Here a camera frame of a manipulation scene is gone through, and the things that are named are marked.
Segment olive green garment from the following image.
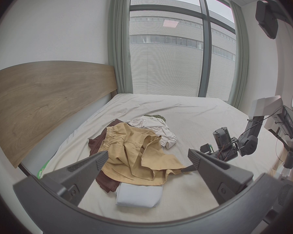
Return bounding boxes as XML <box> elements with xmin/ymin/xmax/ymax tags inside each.
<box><xmin>143</xmin><ymin>114</ymin><xmax>167</xmax><ymax>123</ymax></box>

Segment window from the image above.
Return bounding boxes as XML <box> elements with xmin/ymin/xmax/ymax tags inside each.
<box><xmin>129</xmin><ymin>0</ymin><xmax>237</xmax><ymax>102</ymax></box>

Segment white folded garment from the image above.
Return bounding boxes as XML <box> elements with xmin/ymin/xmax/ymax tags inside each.
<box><xmin>116</xmin><ymin>182</ymin><xmax>164</xmax><ymax>208</ymax></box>

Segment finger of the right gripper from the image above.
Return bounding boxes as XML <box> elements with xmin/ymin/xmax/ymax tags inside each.
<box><xmin>181</xmin><ymin>165</ymin><xmax>198</xmax><ymax>174</ymax></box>

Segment bed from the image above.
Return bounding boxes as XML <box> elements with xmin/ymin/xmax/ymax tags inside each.
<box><xmin>0</xmin><ymin>61</ymin><xmax>287</xmax><ymax>225</ymax></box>

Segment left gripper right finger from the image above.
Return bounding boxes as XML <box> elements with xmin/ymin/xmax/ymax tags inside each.
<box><xmin>188</xmin><ymin>148</ymin><xmax>254</xmax><ymax>206</ymax></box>

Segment grey-green curtain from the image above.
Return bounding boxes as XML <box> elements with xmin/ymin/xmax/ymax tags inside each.
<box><xmin>107</xmin><ymin>0</ymin><xmax>133</xmax><ymax>99</ymax></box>
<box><xmin>228</xmin><ymin>0</ymin><xmax>249</xmax><ymax>109</ymax></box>

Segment tan shorts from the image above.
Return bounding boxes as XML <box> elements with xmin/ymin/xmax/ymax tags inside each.
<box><xmin>98</xmin><ymin>122</ymin><xmax>187</xmax><ymax>186</ymax></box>

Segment brown garment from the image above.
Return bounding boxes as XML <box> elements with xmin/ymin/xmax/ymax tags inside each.
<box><xmin>88</xmin><ymin>118</ymin><xmax>122</xmax><ymax>193</ymax></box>

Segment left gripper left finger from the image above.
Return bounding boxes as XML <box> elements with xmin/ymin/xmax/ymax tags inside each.
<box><xmin>42</xmin><ymin>150</ymin><xmax>109</xmax><ymax>207</ymax></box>

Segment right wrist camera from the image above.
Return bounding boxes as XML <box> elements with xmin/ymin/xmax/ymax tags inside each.
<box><xmin>200</xmin><ymin>143</ymin><xmax>212</xmax><ymax>155</ymax></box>

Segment cream white garment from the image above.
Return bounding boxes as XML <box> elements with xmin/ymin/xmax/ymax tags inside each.
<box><xmin>126</xmin><ymin>116</ymin><xmax>177</xmax><ymax>149</ymax></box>

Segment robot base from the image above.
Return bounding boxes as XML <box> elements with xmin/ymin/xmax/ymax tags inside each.
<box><xmin>262</xmin><ymin>166</ymin><xmax>293</xmax><ymax>228</ymax></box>

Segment green printed bag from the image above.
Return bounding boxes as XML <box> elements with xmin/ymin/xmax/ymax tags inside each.
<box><xmin>35</xmin><ymin>159</ymin><xmax>51</xmax><ymax>179</ymax></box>

